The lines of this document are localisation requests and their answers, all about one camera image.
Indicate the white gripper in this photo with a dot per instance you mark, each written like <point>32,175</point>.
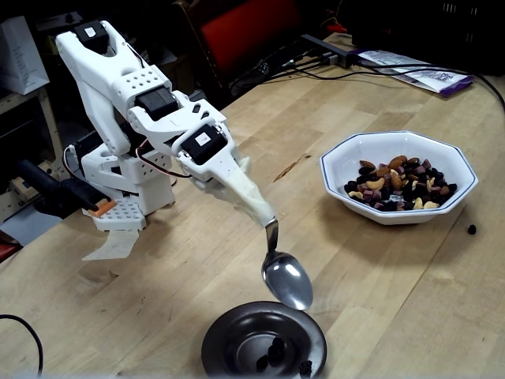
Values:
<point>226,167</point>

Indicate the bent metal spoon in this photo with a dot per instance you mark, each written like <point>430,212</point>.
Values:
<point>288,280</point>

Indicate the dark raisin pieces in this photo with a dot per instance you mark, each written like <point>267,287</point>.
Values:
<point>277,349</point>

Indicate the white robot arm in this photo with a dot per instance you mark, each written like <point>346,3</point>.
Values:
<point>94,98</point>

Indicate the brown round plate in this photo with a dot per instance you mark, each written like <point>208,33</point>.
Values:
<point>221,339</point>

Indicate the white octagonal bowl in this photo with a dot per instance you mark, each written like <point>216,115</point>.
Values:
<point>446,150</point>

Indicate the cream masking tape wrap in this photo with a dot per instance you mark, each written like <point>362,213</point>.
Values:
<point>256,205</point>

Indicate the white tape sheet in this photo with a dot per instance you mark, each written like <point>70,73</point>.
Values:
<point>114,246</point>

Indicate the red wooden chair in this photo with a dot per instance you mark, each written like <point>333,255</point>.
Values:
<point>244,27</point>

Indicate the grey USB hub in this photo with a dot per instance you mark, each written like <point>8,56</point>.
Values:
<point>335,53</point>

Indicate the nut and raisin mix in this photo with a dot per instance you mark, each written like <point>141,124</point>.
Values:
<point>394,185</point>

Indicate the black clamp with orange pad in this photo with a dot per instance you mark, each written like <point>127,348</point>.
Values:
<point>59,191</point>

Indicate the large black slotted box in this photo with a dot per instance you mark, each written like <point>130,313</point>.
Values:
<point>414,23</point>

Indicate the purple and white plastic bag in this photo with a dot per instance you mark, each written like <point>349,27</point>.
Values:
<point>450,81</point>

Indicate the white paper bag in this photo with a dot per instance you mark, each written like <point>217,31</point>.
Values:
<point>19,59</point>

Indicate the single dark raisin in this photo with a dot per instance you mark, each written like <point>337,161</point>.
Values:
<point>472,229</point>

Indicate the wooden shelf frame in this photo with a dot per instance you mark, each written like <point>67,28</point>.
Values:
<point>49,118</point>

